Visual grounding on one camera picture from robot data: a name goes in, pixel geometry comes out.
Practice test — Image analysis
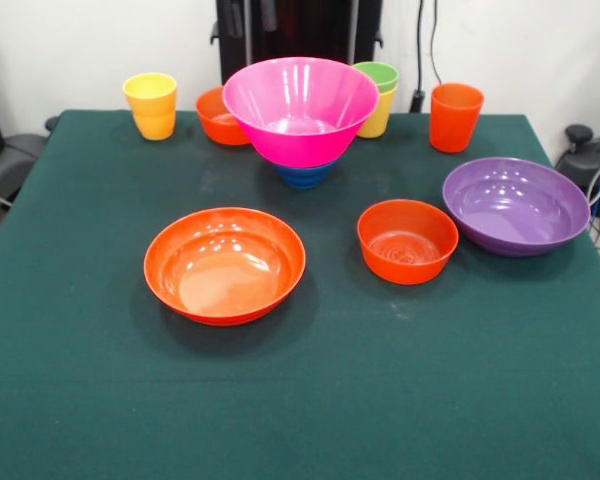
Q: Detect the blue plastic bowl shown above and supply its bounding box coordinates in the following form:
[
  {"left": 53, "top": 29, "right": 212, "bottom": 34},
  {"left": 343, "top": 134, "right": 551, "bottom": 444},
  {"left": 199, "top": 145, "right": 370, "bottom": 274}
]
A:
[{"left": 271, "top": 159, "right": 337, "bottom": 190}]

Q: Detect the large pink plastic bowl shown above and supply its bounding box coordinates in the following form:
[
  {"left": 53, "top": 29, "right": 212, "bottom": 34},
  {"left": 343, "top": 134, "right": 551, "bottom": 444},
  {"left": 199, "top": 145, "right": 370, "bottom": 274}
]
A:
[{"left": 222, "top": 56, "right": 381, "bottom": 170}]

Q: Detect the small orange plastic bowl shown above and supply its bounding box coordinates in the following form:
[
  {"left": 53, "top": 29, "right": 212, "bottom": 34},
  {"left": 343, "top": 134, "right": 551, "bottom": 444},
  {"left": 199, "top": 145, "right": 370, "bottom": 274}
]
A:
[
  {"left": 195, "top": 86, "right": 254, "bottom": 147},
  {"left": 356, "top": 198, "right": 460, "bottom": 287}
]

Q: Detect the yellow plastic cup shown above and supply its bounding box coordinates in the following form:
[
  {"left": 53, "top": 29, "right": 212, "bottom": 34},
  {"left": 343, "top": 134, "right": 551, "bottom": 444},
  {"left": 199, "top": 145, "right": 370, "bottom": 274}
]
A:
[
  {"left": 122, "top": 72, "right": 178, "bottom": 116},
  {"left": 355, "top": 83, "right": 399, "bottom": 140}
]

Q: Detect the green plastic cup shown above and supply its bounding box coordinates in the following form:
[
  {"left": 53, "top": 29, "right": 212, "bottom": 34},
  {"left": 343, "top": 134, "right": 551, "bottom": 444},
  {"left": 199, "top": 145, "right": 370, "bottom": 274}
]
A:
[{"left": 351, "top": 61, "right": 401, "bottom": 95}]

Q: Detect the large orange plastic bowl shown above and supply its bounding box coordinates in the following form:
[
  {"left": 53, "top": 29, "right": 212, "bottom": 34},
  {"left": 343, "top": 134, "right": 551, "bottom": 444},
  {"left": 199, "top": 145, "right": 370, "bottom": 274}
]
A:
[{"left": 143, "top": 206, "right": 307, "bottom": 327}]

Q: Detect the dark green tablecloth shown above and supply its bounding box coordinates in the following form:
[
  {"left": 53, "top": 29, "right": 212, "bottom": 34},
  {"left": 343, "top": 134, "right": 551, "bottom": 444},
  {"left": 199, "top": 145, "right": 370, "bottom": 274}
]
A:
[{"left": 0, "top": 108, "right": 600, "bottom": 480}]

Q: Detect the light orange plastic cup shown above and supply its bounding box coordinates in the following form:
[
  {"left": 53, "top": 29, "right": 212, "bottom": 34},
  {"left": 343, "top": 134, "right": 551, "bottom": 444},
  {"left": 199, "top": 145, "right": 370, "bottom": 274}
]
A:
[{"left": 131, "top": 107, "right": 177, "bottom": 142}]

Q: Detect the purple plastic bowl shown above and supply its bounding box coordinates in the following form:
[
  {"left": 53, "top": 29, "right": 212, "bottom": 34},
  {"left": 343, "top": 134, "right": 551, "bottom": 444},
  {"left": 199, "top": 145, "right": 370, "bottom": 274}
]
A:
[{"left": 441, "top": 156, "right": 592, "bottom": 259}]

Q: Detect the black stand base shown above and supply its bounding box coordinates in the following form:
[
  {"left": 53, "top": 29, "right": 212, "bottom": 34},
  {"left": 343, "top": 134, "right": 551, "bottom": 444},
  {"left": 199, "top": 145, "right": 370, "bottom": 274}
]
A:
[
  {"left": 0, "top": 115, "right": 61, "bottom": 206},
  {"left": 553, "top": 124, "right": 600, "bottom": 221}
]

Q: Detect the thick black cable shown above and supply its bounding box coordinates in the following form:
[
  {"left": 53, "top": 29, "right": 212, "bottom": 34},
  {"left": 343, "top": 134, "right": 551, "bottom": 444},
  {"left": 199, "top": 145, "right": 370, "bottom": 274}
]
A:
[{"left": 410, "top": 0, "right": 427, "bottom": 114}]

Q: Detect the thin black cable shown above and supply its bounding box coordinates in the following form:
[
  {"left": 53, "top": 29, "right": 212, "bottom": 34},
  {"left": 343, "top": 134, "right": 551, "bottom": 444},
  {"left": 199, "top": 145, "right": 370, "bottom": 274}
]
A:
[{"left": 429, "top": 0, "right": 445, "bottom": 86}]

